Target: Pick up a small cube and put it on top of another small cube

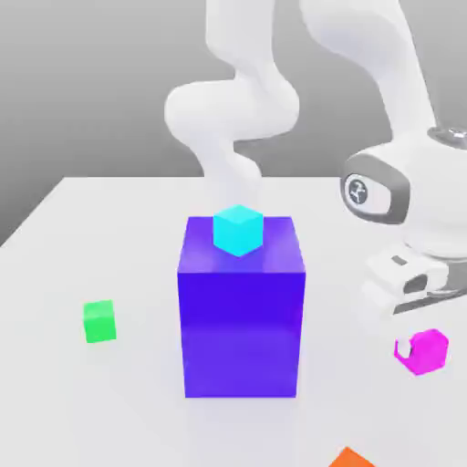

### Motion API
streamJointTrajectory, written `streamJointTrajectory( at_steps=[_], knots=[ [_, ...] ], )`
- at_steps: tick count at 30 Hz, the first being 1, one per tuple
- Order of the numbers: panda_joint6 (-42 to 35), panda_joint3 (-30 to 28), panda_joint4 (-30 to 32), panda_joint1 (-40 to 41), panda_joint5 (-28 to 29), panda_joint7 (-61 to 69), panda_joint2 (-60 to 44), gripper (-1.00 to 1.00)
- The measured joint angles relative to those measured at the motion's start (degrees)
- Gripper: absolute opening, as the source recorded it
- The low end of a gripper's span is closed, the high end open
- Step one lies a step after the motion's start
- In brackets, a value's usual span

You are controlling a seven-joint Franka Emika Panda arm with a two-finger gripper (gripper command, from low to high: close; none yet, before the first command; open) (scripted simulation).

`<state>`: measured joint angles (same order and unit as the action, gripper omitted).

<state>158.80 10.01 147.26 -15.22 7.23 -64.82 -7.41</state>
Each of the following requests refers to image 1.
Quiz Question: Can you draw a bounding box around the large orange box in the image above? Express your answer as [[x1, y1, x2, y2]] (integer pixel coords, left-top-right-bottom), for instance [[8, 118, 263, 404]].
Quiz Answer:
[[327, 445, 378, 467]]

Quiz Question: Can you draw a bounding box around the large purple box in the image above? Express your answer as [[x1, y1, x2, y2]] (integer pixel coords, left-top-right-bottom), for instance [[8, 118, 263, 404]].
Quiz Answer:
[[177, 215, 306, 400]]

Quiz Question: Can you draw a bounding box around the small cyan cube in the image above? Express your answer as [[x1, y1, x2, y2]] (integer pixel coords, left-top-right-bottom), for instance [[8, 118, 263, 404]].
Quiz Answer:
[[212, 203, 265, 258]]

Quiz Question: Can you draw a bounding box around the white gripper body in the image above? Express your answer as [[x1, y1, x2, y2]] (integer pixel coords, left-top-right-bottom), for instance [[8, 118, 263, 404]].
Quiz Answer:
[[380, 288, 467, 331]]

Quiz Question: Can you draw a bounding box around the small green cube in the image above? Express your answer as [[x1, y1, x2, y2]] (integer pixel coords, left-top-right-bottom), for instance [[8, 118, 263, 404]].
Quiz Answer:
[[82, 299, 118, 345]]

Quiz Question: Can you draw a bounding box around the small magenta cube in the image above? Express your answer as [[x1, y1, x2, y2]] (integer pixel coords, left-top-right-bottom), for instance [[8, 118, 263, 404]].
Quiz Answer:
[[393, 327, 451, 377]]

